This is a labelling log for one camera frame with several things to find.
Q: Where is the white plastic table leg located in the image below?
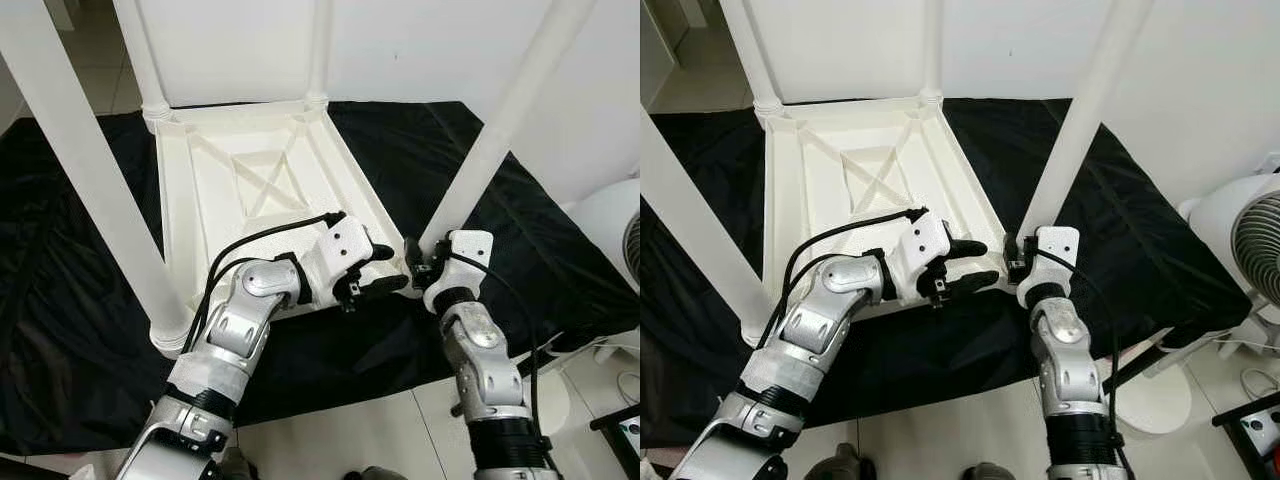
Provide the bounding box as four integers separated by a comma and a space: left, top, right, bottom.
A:
640, 110, 771, 346
720, 0, 784, 121
1015, 0, 1156, 241
418, 0, 599, 256
115, 0, 173, 126
305, 0, 333, 109
0, 0, 193, 356
918, 0, 944, 106

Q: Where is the black tablecloth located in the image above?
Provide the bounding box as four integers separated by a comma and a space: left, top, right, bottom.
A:
0, 100, 640, 456
640, 97, 1251, 451

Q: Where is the black metal worktable leg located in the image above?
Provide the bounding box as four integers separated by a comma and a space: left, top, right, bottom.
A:
1100, 345, 1166, 391

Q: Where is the white fan head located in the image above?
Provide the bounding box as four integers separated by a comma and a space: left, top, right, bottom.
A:
1178, 172, 1280, 321
565, 180, 640, 291

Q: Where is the grey left robot foot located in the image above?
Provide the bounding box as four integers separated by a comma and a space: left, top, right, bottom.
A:
215, 450, 256, 480
805, 455, 861, 480

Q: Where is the black floor object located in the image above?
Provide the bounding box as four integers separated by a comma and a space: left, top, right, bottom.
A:
590, 405, 640, 476
1212, 392, 1280, 479

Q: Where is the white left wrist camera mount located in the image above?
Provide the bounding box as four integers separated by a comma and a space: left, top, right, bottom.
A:
885, 210, 951, 301
305, 213, 376, 306

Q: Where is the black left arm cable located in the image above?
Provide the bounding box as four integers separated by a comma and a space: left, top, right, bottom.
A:
180, 210, 346, 351
765, 207, 929, 346

